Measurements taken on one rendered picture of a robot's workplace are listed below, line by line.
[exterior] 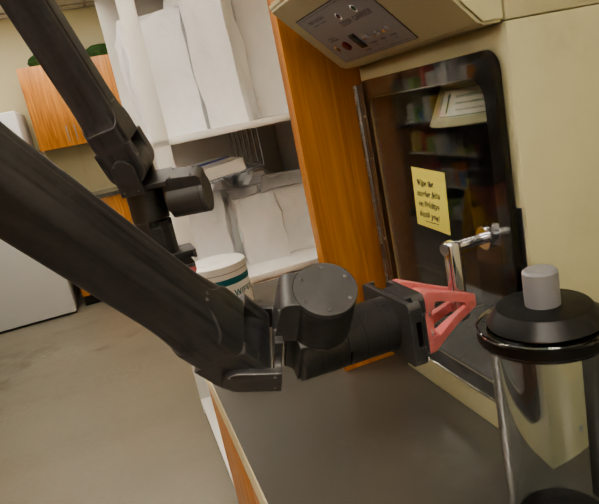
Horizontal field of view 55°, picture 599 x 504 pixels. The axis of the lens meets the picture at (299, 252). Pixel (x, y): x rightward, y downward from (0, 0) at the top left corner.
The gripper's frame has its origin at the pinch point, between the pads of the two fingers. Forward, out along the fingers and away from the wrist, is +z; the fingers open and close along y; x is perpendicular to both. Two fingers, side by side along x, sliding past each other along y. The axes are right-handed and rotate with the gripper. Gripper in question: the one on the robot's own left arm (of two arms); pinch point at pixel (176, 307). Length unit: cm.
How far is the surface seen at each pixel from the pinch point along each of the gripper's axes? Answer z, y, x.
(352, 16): -35, 25, -30
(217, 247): 12, 22, 93
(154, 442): 110, -19, 168
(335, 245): -4.8, 25.8, -8.7
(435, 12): -33, 28, -42
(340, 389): 16.5, 20.1, -13.7
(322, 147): -20.2, 26.8, -8.7
